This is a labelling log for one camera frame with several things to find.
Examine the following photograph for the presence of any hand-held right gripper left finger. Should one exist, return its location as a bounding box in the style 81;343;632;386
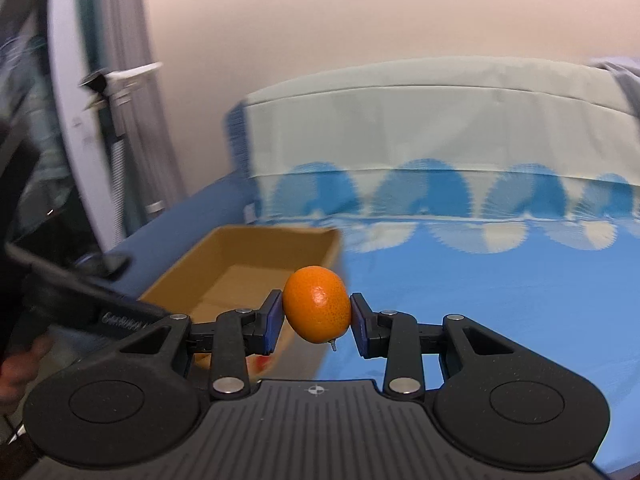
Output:
117;289;285;401

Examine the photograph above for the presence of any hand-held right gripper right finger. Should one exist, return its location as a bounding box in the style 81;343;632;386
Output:
349;292;526;401

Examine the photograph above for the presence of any small oval orange kumquat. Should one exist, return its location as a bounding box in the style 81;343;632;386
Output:
282;265;352;352

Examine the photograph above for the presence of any brown cardboard box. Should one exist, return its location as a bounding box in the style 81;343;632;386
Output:
139;225;343;376

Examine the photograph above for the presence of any person's left hand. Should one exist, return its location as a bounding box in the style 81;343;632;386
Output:
0;335;53;406

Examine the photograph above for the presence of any dark blue mattress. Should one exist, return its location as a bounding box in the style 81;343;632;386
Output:
107;167;261;301

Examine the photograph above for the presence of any blue fan-print bedsheet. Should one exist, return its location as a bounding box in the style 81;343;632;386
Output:
222;57;640;480

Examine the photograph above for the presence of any grey cloth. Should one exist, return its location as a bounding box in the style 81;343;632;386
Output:
590;57;640;116

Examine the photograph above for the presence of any white door frame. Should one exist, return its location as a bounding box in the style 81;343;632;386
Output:
47;0;186;256

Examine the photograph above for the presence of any white door handle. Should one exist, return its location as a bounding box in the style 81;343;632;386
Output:
80;61;165;96

